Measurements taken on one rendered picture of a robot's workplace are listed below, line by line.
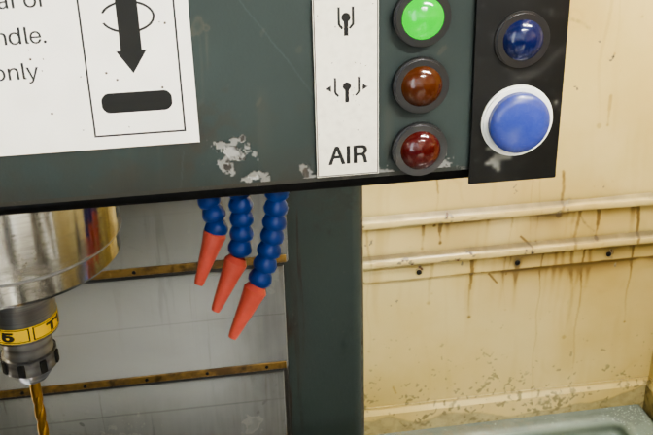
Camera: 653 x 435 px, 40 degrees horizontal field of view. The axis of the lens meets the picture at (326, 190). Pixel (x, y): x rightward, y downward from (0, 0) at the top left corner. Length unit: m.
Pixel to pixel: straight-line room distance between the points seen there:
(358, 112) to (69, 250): 0.26
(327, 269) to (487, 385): 0.71
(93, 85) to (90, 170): 0.04
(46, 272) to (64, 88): 0.21
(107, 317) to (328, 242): 0.31
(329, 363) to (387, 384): 0.50
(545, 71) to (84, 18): 0.21
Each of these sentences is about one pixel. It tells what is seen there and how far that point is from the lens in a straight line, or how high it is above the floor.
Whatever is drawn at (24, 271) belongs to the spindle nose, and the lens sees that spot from 0.60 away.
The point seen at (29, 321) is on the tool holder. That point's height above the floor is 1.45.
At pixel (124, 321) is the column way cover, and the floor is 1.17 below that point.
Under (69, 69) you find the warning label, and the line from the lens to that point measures 0.41.
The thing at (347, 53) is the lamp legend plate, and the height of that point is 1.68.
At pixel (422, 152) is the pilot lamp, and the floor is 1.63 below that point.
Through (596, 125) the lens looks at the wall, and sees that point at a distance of 1.67.
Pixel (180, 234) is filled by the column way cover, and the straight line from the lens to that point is 1.14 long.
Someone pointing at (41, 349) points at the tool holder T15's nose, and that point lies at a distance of 0.70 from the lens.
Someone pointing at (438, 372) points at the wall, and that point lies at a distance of 1.81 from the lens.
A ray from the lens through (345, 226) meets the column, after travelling 1.20.
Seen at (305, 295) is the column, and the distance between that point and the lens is 1.24.
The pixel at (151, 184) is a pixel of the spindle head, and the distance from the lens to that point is 0.43.
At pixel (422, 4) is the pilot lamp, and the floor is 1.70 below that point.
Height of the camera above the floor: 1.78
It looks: 23 degrees down
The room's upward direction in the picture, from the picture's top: 1 degrees counter-clockwise
